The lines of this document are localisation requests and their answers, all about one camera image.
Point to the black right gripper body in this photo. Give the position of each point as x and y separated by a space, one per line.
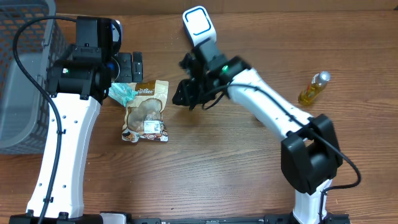
189 79

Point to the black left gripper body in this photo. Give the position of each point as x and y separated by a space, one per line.
124 69

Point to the yellow oil bottle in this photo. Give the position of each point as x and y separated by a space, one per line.
317 84

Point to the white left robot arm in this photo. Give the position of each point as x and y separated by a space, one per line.
77 84

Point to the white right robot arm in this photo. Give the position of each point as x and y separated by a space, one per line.
309 147

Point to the white barcode scanner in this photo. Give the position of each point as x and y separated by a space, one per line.
198 25

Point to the teal crinkled wrapper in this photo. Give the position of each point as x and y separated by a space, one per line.
122 93

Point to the brown nut snack pouch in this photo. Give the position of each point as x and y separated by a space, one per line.
144 114

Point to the grey plastic mesh basket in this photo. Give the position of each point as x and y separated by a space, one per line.
24 113

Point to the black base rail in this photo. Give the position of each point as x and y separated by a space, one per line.
214 220

